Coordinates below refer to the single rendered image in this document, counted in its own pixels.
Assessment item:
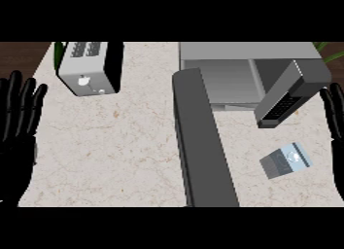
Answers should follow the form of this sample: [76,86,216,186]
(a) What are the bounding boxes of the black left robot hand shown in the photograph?
[0,70,48,208]

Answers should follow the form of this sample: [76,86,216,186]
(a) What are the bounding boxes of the pale blue milk carton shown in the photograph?
[258,141,314,180]

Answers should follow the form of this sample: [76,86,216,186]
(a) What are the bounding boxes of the grey microwave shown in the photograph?
[177,41,332,129]

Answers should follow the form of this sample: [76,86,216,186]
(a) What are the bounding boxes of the dark grey microwave door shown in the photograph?
[171,67,240,208]

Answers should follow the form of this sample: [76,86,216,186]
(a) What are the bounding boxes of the green plant leaves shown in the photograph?
[51,41,69,71]
[311,41,344,64]

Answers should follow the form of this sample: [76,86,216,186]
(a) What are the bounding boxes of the silver toaster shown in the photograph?
[54,41,125,97]

